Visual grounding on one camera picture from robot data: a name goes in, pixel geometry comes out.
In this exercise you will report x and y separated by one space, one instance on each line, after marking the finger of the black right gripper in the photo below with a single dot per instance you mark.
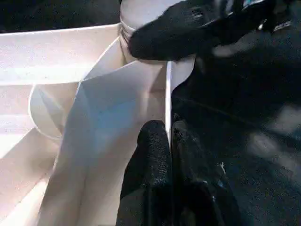
169 35

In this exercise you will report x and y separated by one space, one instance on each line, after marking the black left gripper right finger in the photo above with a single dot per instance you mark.
195 183

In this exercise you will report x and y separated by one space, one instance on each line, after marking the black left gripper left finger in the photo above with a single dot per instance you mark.
148 176

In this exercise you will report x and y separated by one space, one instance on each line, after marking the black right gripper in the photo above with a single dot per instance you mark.
254 14

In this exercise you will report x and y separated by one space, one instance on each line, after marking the white plastic table leg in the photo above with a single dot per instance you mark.
141 11

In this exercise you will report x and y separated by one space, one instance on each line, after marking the white upturned plastic table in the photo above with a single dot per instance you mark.
47 47

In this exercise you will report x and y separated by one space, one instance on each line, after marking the black glossy mat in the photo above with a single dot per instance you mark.
235 106

